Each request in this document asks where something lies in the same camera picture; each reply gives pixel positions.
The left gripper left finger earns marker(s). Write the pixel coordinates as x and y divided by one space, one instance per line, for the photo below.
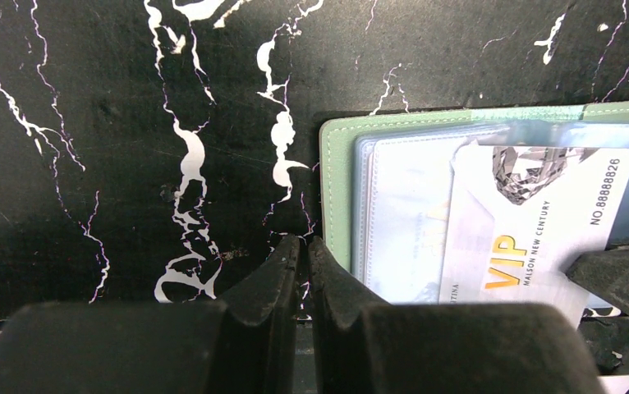
242 342

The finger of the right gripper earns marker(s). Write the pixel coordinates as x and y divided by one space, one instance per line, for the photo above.
604 274

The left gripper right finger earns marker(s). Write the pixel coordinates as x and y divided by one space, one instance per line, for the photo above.
363 344

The white credit card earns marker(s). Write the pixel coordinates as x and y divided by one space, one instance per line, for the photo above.
413 212
519 216

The green card holder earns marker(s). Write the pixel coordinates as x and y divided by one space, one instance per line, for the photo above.
347 147

